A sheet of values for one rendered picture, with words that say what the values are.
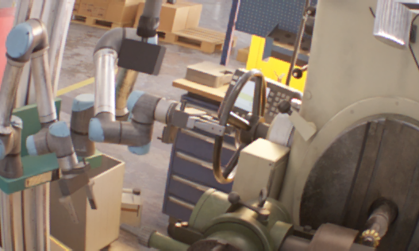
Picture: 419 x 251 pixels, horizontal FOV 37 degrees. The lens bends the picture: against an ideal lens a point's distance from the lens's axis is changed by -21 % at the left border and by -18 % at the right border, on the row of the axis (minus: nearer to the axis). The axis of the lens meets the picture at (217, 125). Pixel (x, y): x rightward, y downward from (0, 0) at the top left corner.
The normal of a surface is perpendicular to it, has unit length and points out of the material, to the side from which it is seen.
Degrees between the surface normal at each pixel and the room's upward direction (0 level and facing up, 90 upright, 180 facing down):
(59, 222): 90
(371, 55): 90
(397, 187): 90
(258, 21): 90
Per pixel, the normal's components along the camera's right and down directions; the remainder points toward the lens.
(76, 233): -0.39, 0.21
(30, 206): 0.83, 0.32
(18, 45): -0.11, 0.16
